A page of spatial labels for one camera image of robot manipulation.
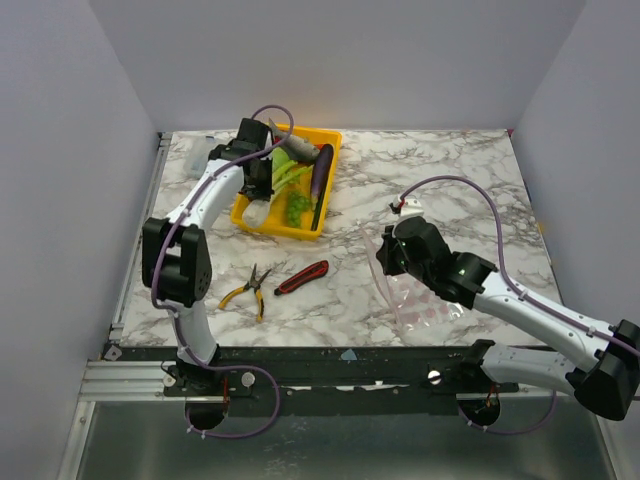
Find yellow handled pliers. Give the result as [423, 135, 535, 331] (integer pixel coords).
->
[217, 263, 273, 323]

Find clear zip top bag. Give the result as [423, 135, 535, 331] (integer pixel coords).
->
[358, 226, 464, 346]

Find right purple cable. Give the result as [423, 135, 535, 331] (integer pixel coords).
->
[389, 175, 614, 435]

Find grey toy fish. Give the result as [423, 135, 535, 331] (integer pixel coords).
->
[268, 118, 320, 164]

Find toy celery bunch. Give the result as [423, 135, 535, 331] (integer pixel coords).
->
[242, 161, 312, 229]

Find purple toy eggplant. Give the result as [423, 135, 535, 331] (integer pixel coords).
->
[310, 144, 334, 205]

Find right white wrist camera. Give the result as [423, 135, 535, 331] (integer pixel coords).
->
[389, 195, 424, 220]

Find green toy cabbage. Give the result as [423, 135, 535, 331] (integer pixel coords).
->
[271, 147, 291, 173]

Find black metal base rail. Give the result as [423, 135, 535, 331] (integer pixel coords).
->
[104, 342, 518, 417]

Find green toy grapes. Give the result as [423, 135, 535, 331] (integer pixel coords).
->
[285, 190, 311, 228]

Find clear plastic screw box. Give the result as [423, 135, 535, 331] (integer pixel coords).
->
[183, 136, 218, 179]

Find red black utility knife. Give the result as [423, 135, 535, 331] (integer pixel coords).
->
[274, 260, 329, 296]

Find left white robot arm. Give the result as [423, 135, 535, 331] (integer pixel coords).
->
[142, 118, 273, 395]

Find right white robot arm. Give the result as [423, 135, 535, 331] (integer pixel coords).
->
[375, 217, 639, 421]

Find yellow plastic tray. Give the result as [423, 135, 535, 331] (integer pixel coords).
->
[230, 127, 342, 241]

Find aluminium extrusion frame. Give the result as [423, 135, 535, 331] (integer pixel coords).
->
[79, 361, 165, 402]

